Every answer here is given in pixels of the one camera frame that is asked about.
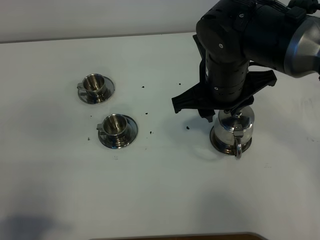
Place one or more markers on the near stainless steel saucer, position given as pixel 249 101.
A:
pixel 122 140

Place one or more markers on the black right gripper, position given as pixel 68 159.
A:
pixel 223 86

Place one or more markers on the far stainless steel saucer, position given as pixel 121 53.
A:
pixel 93 100

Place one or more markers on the far stainless steel teacup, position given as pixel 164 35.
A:
pixel 93 84

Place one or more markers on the stainless steel teapot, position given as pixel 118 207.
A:
pixel 232 134

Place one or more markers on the stainless steel teacup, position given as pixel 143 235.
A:
pixel 93 84
pixel 113 125

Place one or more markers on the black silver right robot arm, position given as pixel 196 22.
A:
pixel 242 43

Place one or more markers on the near stainless steel teacup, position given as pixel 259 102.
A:
pixel 113 125

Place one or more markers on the stainless steel saucer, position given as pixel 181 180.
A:
pixel 122 140
pixel 93 100

